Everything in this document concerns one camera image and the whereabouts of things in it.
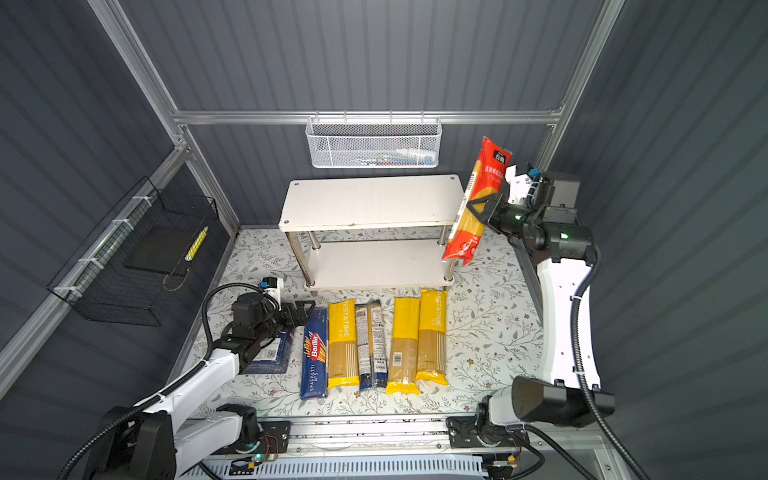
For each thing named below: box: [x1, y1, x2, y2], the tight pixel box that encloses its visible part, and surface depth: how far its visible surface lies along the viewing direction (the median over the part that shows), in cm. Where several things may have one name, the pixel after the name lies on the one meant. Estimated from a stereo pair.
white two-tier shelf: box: [278, 174, 466, 290], surface depth 87 cm
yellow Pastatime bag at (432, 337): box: [416, 289, 449, 385], surface depth 90 cm
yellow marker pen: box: [184, 225, 209, 261], surface depth 79 cm
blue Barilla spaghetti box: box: [300, 307, 329, 399], surface depth 84 cm
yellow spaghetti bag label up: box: [386, 297, 421, 395], surface depth 88 cm
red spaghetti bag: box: [442, 137, 513, 266], surface depth 65 cm
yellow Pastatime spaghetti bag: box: [328, 298, 360, 390], surface depth 88 cm
